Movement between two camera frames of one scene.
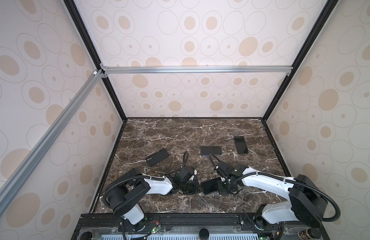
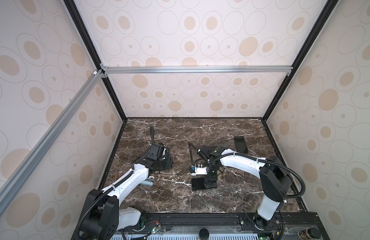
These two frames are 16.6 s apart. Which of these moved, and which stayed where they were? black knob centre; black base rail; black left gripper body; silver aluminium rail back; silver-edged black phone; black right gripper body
Moved: black right gripper body; black left gripper body
Stayed: silver aluminium rail back; black base rail; silver-edged black phone; black knob centre
